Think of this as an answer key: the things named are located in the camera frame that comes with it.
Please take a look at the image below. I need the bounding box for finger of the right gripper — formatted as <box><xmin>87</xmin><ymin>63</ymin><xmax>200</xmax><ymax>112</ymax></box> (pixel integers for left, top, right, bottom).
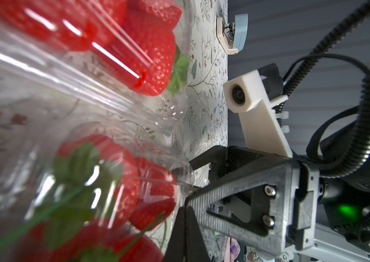
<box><xmin>186</xmin><ymin>160</ymin><xmax>301</xmax><ymax>256</ymax></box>
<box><xmin>190</xmin><ymin>145</ymin><xmax>290</xmax><ymax>183</ymax></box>

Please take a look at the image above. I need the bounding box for light blue sponge block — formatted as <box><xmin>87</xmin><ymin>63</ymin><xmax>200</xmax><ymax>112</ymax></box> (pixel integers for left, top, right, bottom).
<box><xmin>217</xmin><ymin>14</ymin><xmax>249</xmax><ymax>55</ymax></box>

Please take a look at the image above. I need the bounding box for red strawberry top basket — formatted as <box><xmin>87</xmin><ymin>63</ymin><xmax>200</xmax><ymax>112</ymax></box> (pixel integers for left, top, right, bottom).
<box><xmin>129</xmin><ymin>198</ymin><xmax>176</xmax><ymax>230</ymax></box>

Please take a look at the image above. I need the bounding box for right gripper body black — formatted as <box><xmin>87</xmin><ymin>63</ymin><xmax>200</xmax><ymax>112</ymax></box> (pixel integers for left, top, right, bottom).
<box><xmin>289</xmin><ymin>103</ymin><xmax>370</xmax><ymax>256</ymax></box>

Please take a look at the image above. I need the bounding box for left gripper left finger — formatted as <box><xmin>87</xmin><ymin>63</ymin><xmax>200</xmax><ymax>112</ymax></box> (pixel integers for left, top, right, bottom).
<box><xmin>162</xmin><ymin>207</ymin><xmax>187</xmax><ymax>262</ymax></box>

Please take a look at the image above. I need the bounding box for clear clamshell container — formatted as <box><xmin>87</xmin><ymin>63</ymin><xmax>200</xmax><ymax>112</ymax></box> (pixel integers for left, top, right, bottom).
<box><xmin>0</xmin><ymin>1</ymin><xmax>195</xmax><ymax>130</ymax></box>
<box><xmin>0</xmin><ymin>121</ymin><xmax>194</xmax><ymax>262</ymax></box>

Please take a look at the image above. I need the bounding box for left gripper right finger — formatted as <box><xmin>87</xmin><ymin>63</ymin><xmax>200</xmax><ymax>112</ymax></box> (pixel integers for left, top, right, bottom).
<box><xmin>186</xmin><ymin>207</ymin><xmax>211</xmax><ymax>262</ymax></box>

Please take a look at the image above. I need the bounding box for red strawberry basket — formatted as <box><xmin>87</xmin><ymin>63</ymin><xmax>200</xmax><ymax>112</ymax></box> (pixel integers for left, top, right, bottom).
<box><xmin>53</xmin><ymin>134</ymin><xmax>140</xmax><ymax>230</ymax></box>
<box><xmin>129</xmin><ymin>198</ymin><xmax>176</xmax><ymax>230</ymax></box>
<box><xmin>135</xmin><ymin>157</ymin><xmax>177</xmax><ymax>203</ymax></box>

